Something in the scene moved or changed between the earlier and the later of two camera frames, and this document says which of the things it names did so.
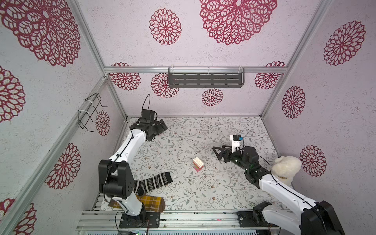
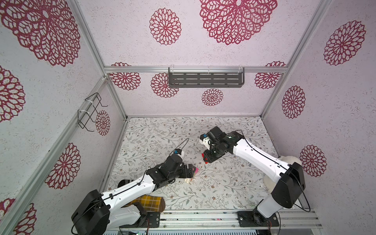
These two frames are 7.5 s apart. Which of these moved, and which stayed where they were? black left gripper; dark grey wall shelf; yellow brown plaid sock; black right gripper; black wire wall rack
Moved: black left gripper; black right gripper
Stayed: yellow brown plaid sock; dark grey wall shelf; black wire wall rack
